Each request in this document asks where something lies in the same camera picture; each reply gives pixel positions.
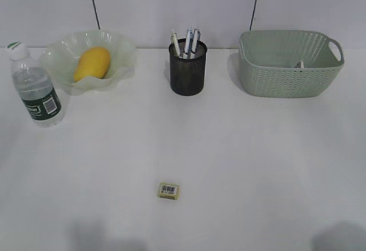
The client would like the cream barrel pen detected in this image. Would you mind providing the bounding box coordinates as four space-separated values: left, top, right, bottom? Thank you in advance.
170 29 181 58

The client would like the grey grip clear pen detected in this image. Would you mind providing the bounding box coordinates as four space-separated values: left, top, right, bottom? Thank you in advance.
190 27 200 59

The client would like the yellow eraser with barcode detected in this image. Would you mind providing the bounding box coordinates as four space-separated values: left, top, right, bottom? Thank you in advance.
157 182 181 200

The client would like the blue clip grey pen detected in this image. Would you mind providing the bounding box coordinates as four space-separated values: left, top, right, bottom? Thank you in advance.
182 27 193 59

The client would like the yellow mango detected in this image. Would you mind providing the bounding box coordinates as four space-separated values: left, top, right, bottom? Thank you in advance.
73 47 111 82

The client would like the waste paper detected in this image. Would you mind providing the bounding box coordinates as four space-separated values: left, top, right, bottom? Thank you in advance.
294 61 305 69

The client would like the clear water bottle green label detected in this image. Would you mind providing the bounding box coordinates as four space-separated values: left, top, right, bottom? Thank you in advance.
6 41 64 128

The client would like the black mesh pen holder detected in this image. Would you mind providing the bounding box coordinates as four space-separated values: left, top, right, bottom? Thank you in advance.
168 41 208 96

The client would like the pale green plastic basket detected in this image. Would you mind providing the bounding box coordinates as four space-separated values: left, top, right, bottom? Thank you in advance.
238 30 344 98

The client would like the pale green wavy plate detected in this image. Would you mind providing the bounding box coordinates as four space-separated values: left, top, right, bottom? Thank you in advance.
38 30 136 95

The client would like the left black wall cable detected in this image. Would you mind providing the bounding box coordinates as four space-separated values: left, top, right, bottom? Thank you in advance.
86 0 101 30

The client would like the black wall cable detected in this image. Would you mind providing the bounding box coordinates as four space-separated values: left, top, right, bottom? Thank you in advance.
86 0 101 30
249 0 263 31

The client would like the right black wall cable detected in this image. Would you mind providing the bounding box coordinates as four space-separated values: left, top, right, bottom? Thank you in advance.
249 0 263 31

